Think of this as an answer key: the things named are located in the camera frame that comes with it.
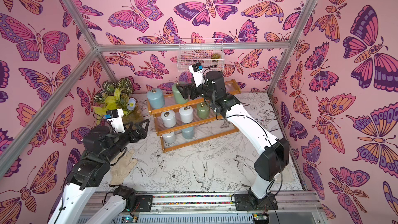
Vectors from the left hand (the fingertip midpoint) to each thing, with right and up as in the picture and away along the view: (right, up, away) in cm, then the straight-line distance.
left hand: (143, 120), depth 66 cm
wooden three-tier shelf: (+14, -3, +20) cm, 25 cm away
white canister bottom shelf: (+7, -12, +22) cm, 26 cm away
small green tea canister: (+26, +4, +18) cm, 32 cm away
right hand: (+18, +18, +5) cm, 26 cm away
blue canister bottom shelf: (+17, -10, +25) cm, 32 cm away
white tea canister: (+8, 0, +13) cm, 16 cm away
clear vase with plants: (-20, +12, +19) cm, 30 cm away
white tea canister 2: (+17, +2, +15) cm, 23 cm away
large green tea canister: (+14, +10, +7) cm, 19 cm away
